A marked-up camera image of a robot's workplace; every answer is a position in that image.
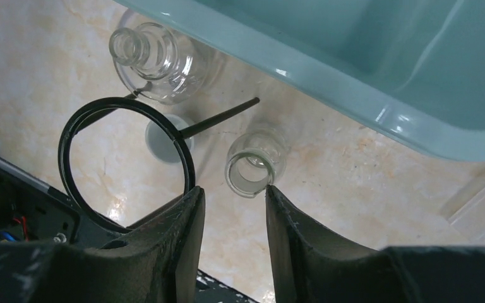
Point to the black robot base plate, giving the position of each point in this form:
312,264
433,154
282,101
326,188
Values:
31,210

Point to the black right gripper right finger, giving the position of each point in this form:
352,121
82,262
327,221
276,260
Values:
311,263

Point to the clear glass flask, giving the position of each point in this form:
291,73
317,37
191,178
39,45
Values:
159,64

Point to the teal plastic bin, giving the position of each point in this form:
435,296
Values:
413,71

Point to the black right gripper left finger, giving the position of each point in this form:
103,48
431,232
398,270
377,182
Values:
156,262

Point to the small clear glass dish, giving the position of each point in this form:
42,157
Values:
159,144

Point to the clear glass beaker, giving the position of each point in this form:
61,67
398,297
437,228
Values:
256,159

